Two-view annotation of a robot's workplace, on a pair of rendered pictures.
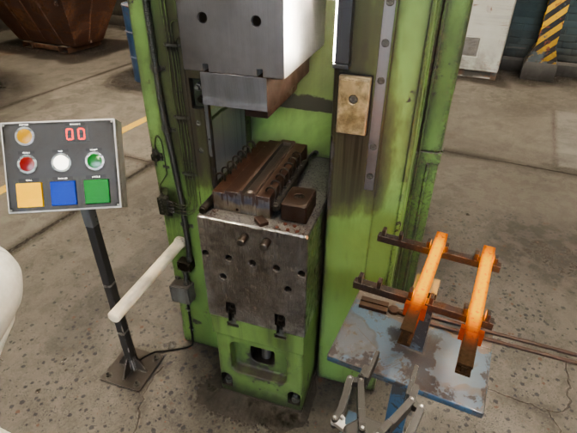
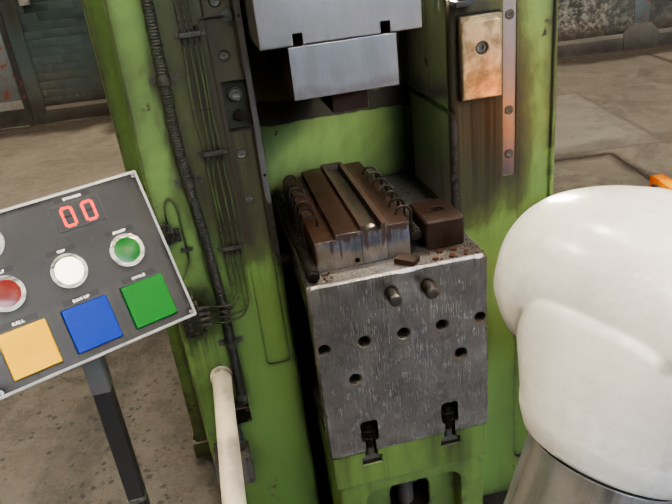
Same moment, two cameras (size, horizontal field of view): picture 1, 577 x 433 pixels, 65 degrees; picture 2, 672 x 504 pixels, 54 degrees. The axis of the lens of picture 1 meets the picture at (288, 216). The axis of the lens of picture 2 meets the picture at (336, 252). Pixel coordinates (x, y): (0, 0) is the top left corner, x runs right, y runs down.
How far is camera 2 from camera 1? 81 cm
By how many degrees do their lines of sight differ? 25
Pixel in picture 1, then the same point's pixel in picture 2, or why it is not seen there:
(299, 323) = (479, 401)
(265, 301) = (426, 389)
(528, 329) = not seen: hidden behind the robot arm
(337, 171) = (466, 160)
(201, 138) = (248, 179)
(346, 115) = (475, 72)
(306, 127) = (345, 139)
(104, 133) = (127, 199)
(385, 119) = (518, 67)
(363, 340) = not seen: hidden behind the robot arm
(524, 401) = not seen: outside the picture
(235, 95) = (349, 72)
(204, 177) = (258, 243)
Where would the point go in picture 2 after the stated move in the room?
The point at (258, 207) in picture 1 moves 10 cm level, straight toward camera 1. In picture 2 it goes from (392, 242) to (424, 258)
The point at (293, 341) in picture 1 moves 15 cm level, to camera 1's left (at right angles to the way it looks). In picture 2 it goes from (470, 438) to (419, 466)
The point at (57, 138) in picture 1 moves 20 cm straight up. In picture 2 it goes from (47, 231) to (8, 110)
